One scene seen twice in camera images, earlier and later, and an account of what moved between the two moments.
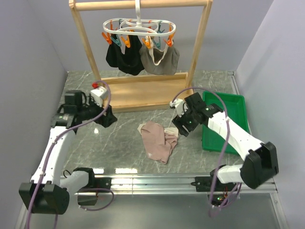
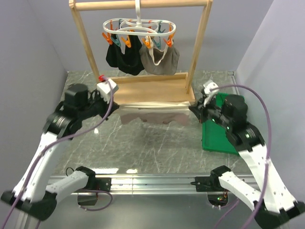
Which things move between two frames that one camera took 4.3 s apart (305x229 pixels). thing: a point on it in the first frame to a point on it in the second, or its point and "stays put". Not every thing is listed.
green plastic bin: (237, 111) stays put
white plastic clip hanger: (138, 26) stays put
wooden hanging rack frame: (150, 92) stays put
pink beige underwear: (159, 142) to (174, 112)
